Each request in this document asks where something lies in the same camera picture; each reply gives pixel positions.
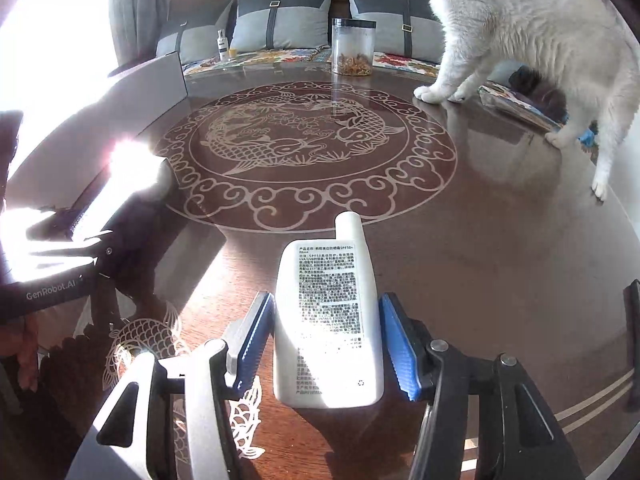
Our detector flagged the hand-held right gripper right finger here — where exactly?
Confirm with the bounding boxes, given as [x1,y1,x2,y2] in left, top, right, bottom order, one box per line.
[377,293,587,480]

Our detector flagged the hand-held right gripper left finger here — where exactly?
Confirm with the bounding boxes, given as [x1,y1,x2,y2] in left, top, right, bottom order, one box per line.
[65,290,277,480]

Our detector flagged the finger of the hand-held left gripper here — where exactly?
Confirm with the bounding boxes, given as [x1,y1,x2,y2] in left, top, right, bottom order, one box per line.
[72,159,174,262]
[22,206,112,246]

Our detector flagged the white sunscreen bottle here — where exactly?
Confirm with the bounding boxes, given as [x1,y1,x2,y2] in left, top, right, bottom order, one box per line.
[272,211,385,410]

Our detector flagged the white foam board box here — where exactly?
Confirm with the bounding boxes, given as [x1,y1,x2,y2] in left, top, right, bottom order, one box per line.
[0,51,189,281]

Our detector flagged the brown patterned desktop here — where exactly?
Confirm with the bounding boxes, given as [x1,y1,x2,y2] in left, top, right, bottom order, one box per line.
[0,62,640,480]

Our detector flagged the person's left hand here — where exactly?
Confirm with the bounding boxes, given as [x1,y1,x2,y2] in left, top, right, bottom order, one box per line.
[0,310,42,394]

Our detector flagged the grey two-tone pillow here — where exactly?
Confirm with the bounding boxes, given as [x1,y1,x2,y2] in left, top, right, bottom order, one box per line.
[232,0,339,54]
[155,0,236,64]
[346,0,444,64]

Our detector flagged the grey curtain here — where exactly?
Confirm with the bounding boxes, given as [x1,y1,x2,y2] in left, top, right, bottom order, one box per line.
[107,0,174,69]

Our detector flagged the floral sofa blanket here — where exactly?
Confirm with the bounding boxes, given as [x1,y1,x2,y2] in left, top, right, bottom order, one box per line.
[182,45,444,79]

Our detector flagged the glossy floral booklet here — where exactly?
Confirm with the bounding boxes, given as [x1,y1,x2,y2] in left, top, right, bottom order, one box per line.
[477,84,569,129]

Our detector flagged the clear jar black lid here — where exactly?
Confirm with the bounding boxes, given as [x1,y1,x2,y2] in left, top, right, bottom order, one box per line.
[331,17,377,77]

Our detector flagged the dark bag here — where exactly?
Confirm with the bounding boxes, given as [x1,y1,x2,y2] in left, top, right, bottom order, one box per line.
[507,65,569,122]

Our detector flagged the white cat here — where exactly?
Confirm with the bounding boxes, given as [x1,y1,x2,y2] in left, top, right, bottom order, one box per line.
[382,0,640,204]

